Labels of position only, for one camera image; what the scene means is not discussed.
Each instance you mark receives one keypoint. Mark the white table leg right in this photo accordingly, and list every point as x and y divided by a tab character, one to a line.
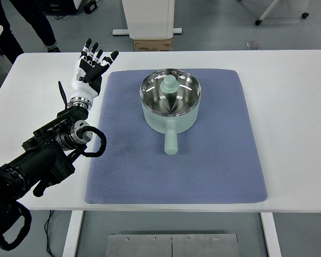
270	235

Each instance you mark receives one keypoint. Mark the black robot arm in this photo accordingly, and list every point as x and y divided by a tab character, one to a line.
47	160

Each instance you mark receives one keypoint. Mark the cardboard box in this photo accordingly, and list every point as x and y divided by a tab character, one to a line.
152	44

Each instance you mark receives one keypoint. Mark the grey floor socket cover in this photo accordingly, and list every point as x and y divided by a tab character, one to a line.
252	45

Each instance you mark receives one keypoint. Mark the mint green pot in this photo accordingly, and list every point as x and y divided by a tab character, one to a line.
170	126

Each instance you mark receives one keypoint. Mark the glass lid with green knob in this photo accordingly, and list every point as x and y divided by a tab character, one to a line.
170	92

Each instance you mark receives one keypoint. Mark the white table leg left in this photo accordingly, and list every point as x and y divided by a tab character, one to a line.
73	234

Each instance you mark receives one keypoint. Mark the black device on floor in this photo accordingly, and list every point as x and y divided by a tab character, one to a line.
90	7

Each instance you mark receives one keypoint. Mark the office chair wheel base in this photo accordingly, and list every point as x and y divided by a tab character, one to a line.
283	10

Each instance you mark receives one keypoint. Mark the metal floor plate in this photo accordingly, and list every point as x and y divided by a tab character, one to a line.
173	245

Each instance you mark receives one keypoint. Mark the person in dark jeans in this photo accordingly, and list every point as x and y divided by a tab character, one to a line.
31	19

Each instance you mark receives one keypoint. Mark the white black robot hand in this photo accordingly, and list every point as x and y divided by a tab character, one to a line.
87	78

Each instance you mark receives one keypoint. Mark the white table leg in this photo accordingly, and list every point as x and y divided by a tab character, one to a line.
73	234
270	235

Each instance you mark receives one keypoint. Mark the white pedestal base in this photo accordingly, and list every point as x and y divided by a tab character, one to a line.
149	20

